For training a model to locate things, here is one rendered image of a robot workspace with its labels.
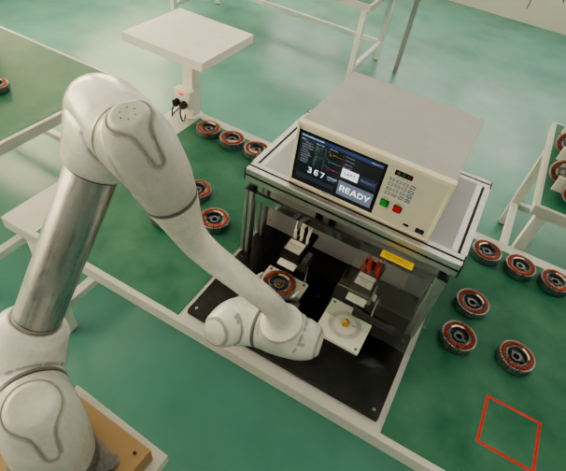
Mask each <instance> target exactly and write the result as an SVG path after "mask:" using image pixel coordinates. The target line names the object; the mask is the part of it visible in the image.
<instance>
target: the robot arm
mask: <svg viewBox="0 0 566 471"><path fill-rule="evenodd" d="M62 110H63V113H62V129H61V139H60V148H59V153H60V157H61V160H62V163H63V168H62V171H61V174H60V176H59V179H58V182H57V184H56V187H55V190H54V193H53V196H52V198H51V201H50V205H49V208H48V211H47V214H46V217H45V220H44V222H43V225H42V228H41V230H40V233H39V236H38V239H37V241H36V244H35V249H34V252H33V254H32V257H31V260H30V263H29V265H28V268H27V271H26V274H25V276H24V279H23V282H22V285H21V289H20V292H19V295H18V298H17V300H16V303H15V306H12V307H9V308H7V309H5V310H3V311H2V312H1V313H0V454H1V456H2V458H3V459H4V461H5V463H6V464H5V471H114V470H115V469H117V468H118V467H119V465H120V458H119V456H118V455H117V454H115V453H113V452H111V451H110V450H108V448H107V447H106V446H105V445H104V444H103V443H102V441H101V440H100V439H99V438H98V437H97V435H96V434H95V433H94V432H93V430H92V425H91V422H90V419H89V416H88V413H87V411H86V409H85V407H84V406H83V404H82V402H81V400H80V398H79V396H78V393H77V392H76V390H75V388H74V386H73V384H72V383H71V381H70V379H69V377H68V375H67V373H66V369H65V364H66V358H67V349H68V341H69V336H70V326H69V324H68V322H67V320H66V318H65V317H64V315H65V313H66V310H67V309H68V306H69V304H70V301H71V299H72V296H73V294H74V291H75V289H76V287H77V285H78V281H79V278H80V276H81V273H82V271H83V268H84V266H85V263H86V262H87V259H88V257H89V254H90V252H91V249H92V245H93V243H94V240H95V238H96V236H97V234H98V231H99V229H100V226H101V224H102V221H103V219H104V216H105V215H106V211H107V208H108V206H109V203H110V201H111V198H112V196H113V193H114V192H115V189H116V187H117V184H119V183H121V184H122V185H123V186H124V187H125V188H127V189H129V191H130V193H131V194H132V196H133V197H134V199H135V200H136V201H137V202H138V203H139V204H140V206H141V207H142V208H144V210H145V211H146V212H147V214H148V215H149V216H150V217H151V218H152V219H153V220H154V221H155V222H156V223H157V224H158V225H159V226H160V227H161V228H162V229H163V230H164V231H165V232H166V233H167V234H168V235H169V236H170V238H171V239H172V240H173V241H174V242H175V243H176V244H177V246H178V247H179V248H180V249H181V250H182V251H183V252H184V253H185V254H186V255H187V256H188V257H189V258H190V259H192V260H193V261H194V262H195V263H196V264H198V265H199V266H200V267H202V268H203V269H204V270H205V271H206V272H207V273H209V274H210V275H211V276H213V277H214V278H216V279H217V280H219V281H220V282H222V283H223V284H224V285H226V286H227V287H229V288H230V289H231V290H233V291H234V292H236V293H237V294H239V295H238V296H236V297H235V298H231V299H229V300H226V301H224V302H223V303H221V304H220V305H218V306H217V307H216V308H215V309H214V310H213V311H212V312H211V313H210V314H209V315H208V317H207V318H206V320H205V338H206V339H207V341H208V342H209V343H210V344H211V345H213V346H215V347H221V348H225V347H231V346H249V347H253V348H257V349H259V350H263V351H265V352H267V353H270V354H273V355H275V356H279V357H283V358H287V359H291V360H296V361H306V360H312V359H313V358H315V357H317V356H318V354H319V352H320V349H321V346H322V342H323V339H324V332H323V330H322V327H321V326H320V325H319V324H318V323H317V322H315V321H314V320H312V319H310V318H307V317H306V316H305V314H303V313H302V312H301V311H299V309H298V308H299V305H300V303H299V302H298V299H299V298H298V296H299V293H300V291H297V292H296V293H295V294H294V295H293V296H292V297H291V298H282V297H281V296H280V295H279V294H278V293H277V292H276V291H275V290H273V289H272V288H271V287H270V286H269V285H268V284H266V283H265V282H264V281H263V280H262V276H263V272H261V273H259V274H258V275H255V274H254V273H253V272H252V271H251V270H249V269H248V268H247V267H246V266H245V265H243V264H242V263H241V262H239V261H238V260H237V259H236V258H235V257H233V256H232V254H231V253H230V252H228V251H227V250H226V249H225V248H223V247H222V246H221V245H220V244H219V243H218V242H217V241H216V240H215V239H214V238H213V237H212V236H211V235H210V233H208V231H207V230H206V228H205V225H204V222H203V218H202V213H201V209H200V202H199V195H198V190H197V187H196V184H195V180H194V177H193V173H192V169H191V165H190V162H189V160H188V157H187V155H186V153H185V151H184V149H183V147H182V145H181V143H180V141H179V139H178V137H177V134H176V132H175V130H174V128H173V127H172V125H171V124H170V122H169V121H168V120H167V119H166V118H165V117H164V115H163V114H162V113H161V112H160V111H159V110H158V109H157V108H156V107H155V106H154V105H153V104H152V103H151V102H150V101H149V100H148V99H147V97H146V96H145V95H144V94H142V93H141V92H140V91H139V90H137V89H136V88H135V87H134V86H133V85H131V84H130V83H128V82H127V81H125V80H123V79H121V78H116V77H112V76H109V75H107V74H104V73H89V74H85V75H82V76H80V77H78V78H76V79H74V80H73V81H72V82H71V83H70V85H69V86H68V87H67V89H66V91H65V93H64V98H63V102H62Z"/></svg>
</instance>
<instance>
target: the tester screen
mask: <svg viewBox="0 0 566 471"><path fill-rule="evenodd" d="M307 166H310V167H313V168H315V169H317V170H319V171H321V172H323V173H325V174H326V177H325V180H323V179H321V178H318V177H315V176H313V175H311V174H309V173H306V168H307ZM343 168H345V169H347V170H349V171H351V172H354V173H356V174H358V175H361V176H363V177H365V178H368V179H370V180H373V181H375V182H377V185H376V188H375V191H372V190H370V189H368V188H365V187H363V186H361V185H360V184H357V183H355V182H353V181H350V180H348V179H346V178H342V177H340V176H341V173H342V169H343ZM384 168H385V166H384V165H381V164H378V163H375V162H373V161H370V160H368V159H366V158H363V157H361V156H359V155H357V154H355V153H352V152H350V151H347V150H344V149H341V148H339V147H336V146H335V145H333V144H330V143H328V142H325V141H323V140H321V139H318V138H316V137H313V136H311V135H308V134H306V133H303V132H302V133H301V139H300V144H299V149H298V154H297V160H296V165H295V170H294V175H293V176H294V177H296V178H299V179H301V180H304V181H306V182H308V183H310V184H312V185H315V186H317V187H319V188H321V189H323V190H325V191H327V192H329V193H333V194H335V195H337V196H339V197H342V198H344V199H346V200H347V201H350V202H352V203H354V204H356V205H359V206H361V207H364V208H367V209H370V208H368V207H365V206H362V205H360V204H358V203H356V202H353V201H351V200H349V199H347V198H345V197H343V196H341V195H339V194H337V193H335V192H336V189H337V185H338V181H339V179H340V180H342V181H343V182H346V183H348V184H350V185H352V186H355V187H357V188H359V189H362V190H364V191H366V192H368V193H371V194H373V195H374V196H375V192H376V189H377V186H378V183H379V181H380V179H381V176H382V173H383V170H384ZM296 170H298V171H300V172H302V173H304V174H307V175H308V176H310V177H313V178H316V179H318V180H321V181H323V182H325V183H327V184H330V185H332V186H333V190H332V191H331V190H329V189H327V188H325V187H323V186H320V185H318V184H317V183H315V182H312V181H310V180H308V179H306V178H302V177H300V176H298V175H296Z"/></svg>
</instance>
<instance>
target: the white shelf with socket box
mask: <svg viewBox="0 0 566 471"><path fill-rule="evenodd" d="M121 34H122V40H123V41H125V42H128V43H130V44H133V45H135V46H137V47H139V48H141V49H144V50H148V51H150V52H153V53H155V54H158V55H160V56H162V57H164V58H167V59H169V60H172V61H174V62H177V63H179V64H181V68H182V85H180V84H178V85H177V86H176V87H174V99H173V100H172V104H173V106H172V117H173V115H174V114H175V112H176V111H178V110H179V115H180V119H181V120H182V117H183V118H184V121H185V120H190V121H195V120H199V119H201V118H202V116H203V113H202V111H201V91H200V72H202V73H203V72H204V71H206V70H207V69H209V68H210V67H212V66H214V65H215V64H218V63H220V62H221V61H223V60H225V59H226V58H228V57H230V56H232V55H233V54H235V53H237V52H238V51H240V50H242V49H243V48H245V47H247V46H248V45H250V44H252V43H253V34H250V33H247V32H244V31H242V30H239V29H236V28H234V27H232V26H229V25H226V24H224V23H221V22H218V21H214V20H211V19H209V18H206V17H204V16H201V15H198V14H195V13H193V12H190V11H188V10H185V9H183V8H178V9H176V10H173V11H171V12H168V13H166V14H163V15H162V16H160V17H157V18H155V19H152V20H150V21H146V22H143V23H141V24H138V25H137V26H134V27H132V28H129V29H127V30H125V31H122V32H121ZM174 106H175V107H179V108H177V109H176V110H175V111H174V112H173V109H174ZM181 109H183V110H182V111H181ZM181 116H182V117H181ZM182 121H183V120H182Z"/></svg>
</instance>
